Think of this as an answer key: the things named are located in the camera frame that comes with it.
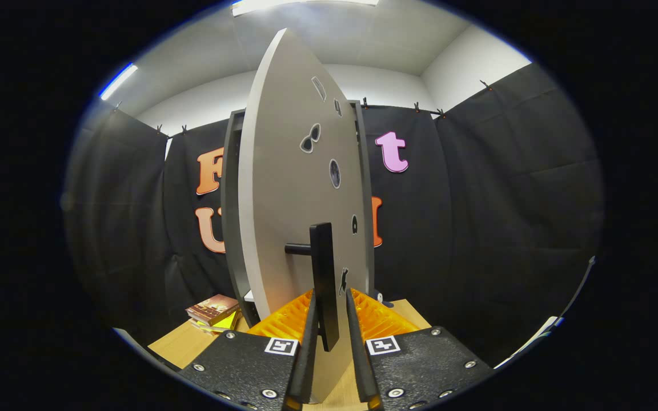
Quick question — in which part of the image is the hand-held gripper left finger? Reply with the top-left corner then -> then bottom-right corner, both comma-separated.
178,288 -> 318,411

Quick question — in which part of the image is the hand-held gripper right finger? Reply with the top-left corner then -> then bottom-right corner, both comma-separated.
345,287 -> 494,411

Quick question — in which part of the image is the black door handle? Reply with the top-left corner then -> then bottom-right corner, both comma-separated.
284,223 -> 341,352

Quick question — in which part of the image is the grey shoe cabinet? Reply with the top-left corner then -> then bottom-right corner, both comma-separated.
220,100 -> 376,329

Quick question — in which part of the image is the beige shoe cabinet door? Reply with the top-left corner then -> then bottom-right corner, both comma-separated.
239,27 -> 368,404

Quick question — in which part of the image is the yellow book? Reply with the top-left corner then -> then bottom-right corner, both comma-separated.
192,311 -> 239,335

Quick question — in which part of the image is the brown book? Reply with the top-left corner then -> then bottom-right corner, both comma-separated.
185,294 -> 240,326

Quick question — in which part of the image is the white panel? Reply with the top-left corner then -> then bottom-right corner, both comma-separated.
493,316 -> 564,370

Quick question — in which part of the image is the black backdrop cloth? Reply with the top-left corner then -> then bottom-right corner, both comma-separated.
63,63 -> 604,366

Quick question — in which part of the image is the narrow ceiling light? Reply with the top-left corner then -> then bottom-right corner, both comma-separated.
99,63 -> 139,101

